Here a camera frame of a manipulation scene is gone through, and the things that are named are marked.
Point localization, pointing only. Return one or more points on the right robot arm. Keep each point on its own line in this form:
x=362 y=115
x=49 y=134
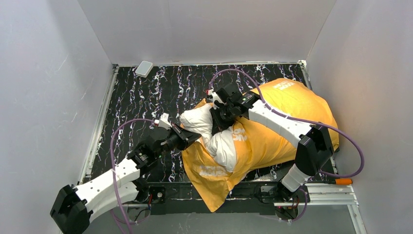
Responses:
x=311 y=139

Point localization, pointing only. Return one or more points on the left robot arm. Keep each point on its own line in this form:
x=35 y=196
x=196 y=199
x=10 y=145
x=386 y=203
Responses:
x=75 y=207

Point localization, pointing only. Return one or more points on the aluminium frame rail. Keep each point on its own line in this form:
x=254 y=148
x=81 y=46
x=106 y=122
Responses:
x=83 y=88

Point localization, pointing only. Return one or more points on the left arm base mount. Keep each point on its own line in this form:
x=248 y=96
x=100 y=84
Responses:
x=148 y=193

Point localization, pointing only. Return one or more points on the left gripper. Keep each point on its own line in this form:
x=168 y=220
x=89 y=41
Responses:
x=185 y=137

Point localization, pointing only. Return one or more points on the small white box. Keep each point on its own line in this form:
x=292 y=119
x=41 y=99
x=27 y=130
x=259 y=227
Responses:
x=143 y=69

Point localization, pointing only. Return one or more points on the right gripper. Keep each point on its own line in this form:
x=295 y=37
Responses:
x=218 y=115

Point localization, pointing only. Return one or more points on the orange handled tool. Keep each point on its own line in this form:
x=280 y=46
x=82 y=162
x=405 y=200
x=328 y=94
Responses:
x=342 y=181

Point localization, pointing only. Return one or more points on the white pillow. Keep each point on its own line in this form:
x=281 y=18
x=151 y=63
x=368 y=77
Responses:
x=220 y=146

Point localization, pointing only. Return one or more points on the yellow and blue pillowcase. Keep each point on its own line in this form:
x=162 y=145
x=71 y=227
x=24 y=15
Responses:
x=256 y=146

